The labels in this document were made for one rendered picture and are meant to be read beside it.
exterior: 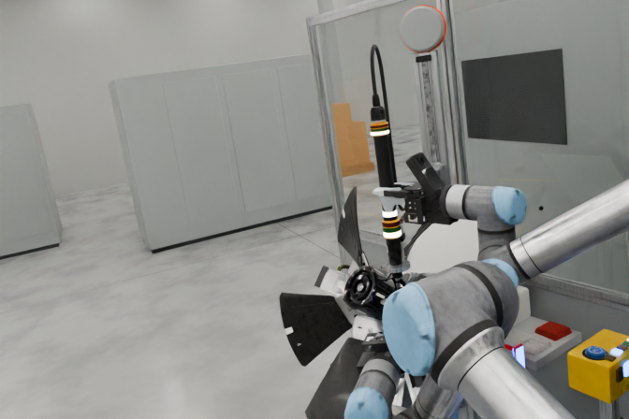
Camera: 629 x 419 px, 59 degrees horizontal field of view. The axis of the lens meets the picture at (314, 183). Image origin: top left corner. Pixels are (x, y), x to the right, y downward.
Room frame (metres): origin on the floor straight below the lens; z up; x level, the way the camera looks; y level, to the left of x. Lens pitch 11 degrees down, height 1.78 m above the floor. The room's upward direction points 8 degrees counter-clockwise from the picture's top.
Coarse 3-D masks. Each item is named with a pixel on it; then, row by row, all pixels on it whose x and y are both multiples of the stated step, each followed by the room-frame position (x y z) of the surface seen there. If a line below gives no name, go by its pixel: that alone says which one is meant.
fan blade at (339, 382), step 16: (352, 352) 1.29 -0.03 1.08; (336, 368) 1.28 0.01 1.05; (352, 368) 1.27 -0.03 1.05; (320, 384) 1.27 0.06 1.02; (336, 384) 1.25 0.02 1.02; (352, 384) 1.24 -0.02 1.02; (320, 400) 1.24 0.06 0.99; (336, 400) 1.23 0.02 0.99; (320, 416) 1.22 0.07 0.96; (336, 416) 1.21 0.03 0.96
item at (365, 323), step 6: (360, 318) 1.35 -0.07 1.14; (366, 318) 1.35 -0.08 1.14; (372, 318) 1.35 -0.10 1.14; (354, 324) 1.34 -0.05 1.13; (360, 324) 1.34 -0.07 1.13; (366, 324) 1.34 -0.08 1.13; (372, 324) 1.34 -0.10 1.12; (378, 324) 1.34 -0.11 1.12; (354, 330) 1.33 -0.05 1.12; (360, 330) 1.33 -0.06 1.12; (366, 330) 1.33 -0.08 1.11; (378, 330) 1.33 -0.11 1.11; (354, 336) 1.32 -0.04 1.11; (360, 336) 1.32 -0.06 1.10
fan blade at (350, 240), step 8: (352, 192) 1.64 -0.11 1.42; (352, 200) 1.62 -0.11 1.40; (344, 208) 1.67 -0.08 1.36; (352, 208) 1.60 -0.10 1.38; (344, 216) 1.66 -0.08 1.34; (352, 216) 1.59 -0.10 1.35; (344, 224) 1.66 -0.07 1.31; (352, 224) 1.58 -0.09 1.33; (344, 232) 1.66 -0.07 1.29; (352, 232) 1.57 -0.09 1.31; (344, 240) 1.66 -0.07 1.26; (352, 240) 1.57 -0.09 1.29; (344, 248) 1.67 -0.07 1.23; (352, 248) 1.59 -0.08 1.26; (360, 248) 1.48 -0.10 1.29; (352, 256) 1.61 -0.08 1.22; (360, 256) 1.49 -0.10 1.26; (360, 264) 1.51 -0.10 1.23
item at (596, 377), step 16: (592, 336) 1.22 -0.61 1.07; (608, 336) 1.20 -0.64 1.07; (624, 336) 1.19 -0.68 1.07; (576, 352) 1.16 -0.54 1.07; (608, 352) 1.14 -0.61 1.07; (624, 352) 1.13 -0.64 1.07; (576, 368) 1.14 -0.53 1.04; (592, 368) 1.11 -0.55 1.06; (608, 368) 1.08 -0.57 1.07; (576, 384) 1.14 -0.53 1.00; (592, 384) 1.11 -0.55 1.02; (608, 384) 1.08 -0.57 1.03; (624, 384) 1.11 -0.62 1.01; (608, 400) 1.08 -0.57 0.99
